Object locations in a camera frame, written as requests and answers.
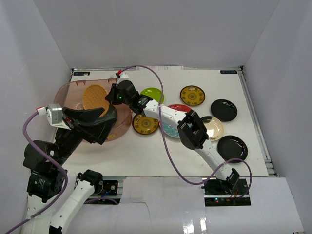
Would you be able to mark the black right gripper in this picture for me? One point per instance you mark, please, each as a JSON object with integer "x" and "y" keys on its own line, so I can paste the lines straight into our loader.
{"x": 111, "y": 97}

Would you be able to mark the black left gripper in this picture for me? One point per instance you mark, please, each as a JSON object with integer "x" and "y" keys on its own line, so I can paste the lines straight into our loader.
{"x": 79, "y": 127}

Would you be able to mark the orange woven bamboo plate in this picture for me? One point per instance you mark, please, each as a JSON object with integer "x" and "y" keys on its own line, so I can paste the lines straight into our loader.
{"x": 94, "y": 97}

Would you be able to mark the red plate with teal flower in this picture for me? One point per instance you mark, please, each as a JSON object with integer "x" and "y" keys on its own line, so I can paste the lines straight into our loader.
{"x": 177, "y": 110}

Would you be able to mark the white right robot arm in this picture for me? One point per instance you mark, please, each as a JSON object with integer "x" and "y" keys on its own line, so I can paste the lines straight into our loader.
{"x": 192, "y": 132}

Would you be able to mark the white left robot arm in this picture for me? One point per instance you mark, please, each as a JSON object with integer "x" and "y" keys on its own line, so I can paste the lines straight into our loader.
{"x": 48, "y": 179}

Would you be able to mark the pink translucent plastic bin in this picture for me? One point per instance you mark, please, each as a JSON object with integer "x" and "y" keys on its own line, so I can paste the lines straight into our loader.
{"x": 70, "y": 96}

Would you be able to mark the yellow patterned plate near bin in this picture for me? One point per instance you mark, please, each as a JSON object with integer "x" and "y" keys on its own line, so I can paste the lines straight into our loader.
{"x": 144, "y": 125}

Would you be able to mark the lime green plate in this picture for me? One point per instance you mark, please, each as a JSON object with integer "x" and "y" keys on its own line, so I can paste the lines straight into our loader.
{"x": 154, "y": 93}

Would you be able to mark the yellow patterned plate far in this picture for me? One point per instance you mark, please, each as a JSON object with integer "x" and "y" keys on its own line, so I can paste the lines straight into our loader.
{"x": 192, "y": 95}

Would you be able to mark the cream and black plate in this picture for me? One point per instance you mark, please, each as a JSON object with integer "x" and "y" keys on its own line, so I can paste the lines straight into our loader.
{"x": 214, "y": 126}

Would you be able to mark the black plate far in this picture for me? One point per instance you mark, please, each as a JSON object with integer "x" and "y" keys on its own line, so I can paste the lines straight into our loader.
{"x": 224, "y": 110}

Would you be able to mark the black plate near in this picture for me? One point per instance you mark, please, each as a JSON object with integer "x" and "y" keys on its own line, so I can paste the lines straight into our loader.
{"x": 230, "y": 147}

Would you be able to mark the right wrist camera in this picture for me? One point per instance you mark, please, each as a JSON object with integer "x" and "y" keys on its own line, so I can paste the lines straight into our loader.
{"x": 121, "y": 76}

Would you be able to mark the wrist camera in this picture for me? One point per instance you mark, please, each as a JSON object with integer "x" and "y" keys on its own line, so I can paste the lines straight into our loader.
{"x": 121, "y": 76}
{"x": 54, "y": 115}

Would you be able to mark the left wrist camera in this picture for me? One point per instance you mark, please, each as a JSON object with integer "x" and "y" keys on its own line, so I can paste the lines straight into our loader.
{"x": 54, "y": 115}

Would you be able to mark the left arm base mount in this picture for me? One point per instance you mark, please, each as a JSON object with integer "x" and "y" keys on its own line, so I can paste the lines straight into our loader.
{"x": 105, "y": 192}

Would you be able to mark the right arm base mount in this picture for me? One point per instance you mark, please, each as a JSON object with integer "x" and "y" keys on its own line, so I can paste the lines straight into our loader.
{"x": 217, "y": 196}

